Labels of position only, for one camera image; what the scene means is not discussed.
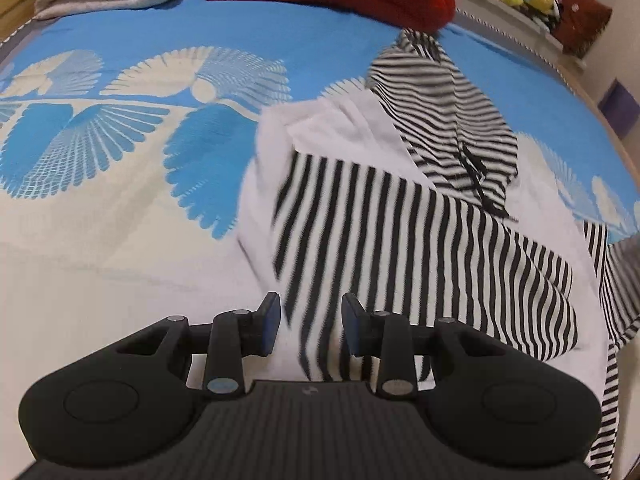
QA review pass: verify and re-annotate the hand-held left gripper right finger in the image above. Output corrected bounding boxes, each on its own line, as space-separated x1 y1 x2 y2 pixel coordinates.
341 292 502 402

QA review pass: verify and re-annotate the wooden bed frame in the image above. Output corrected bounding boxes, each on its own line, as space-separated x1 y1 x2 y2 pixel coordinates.
560 60 640 186

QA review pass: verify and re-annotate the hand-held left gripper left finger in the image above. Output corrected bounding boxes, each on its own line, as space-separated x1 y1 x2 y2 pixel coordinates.
117 292 282 402

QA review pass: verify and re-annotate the white shelf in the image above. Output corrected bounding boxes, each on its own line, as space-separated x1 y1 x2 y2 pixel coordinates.
450 0 591 78

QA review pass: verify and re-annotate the blue white patterned bedsheet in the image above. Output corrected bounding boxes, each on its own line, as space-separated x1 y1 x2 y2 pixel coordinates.
0 0 640 480

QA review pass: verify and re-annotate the black white striped shirt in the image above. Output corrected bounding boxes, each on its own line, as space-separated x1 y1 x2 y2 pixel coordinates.
235 27 640 477

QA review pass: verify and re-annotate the purple box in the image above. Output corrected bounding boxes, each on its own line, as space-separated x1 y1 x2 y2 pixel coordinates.
597 80 637 139

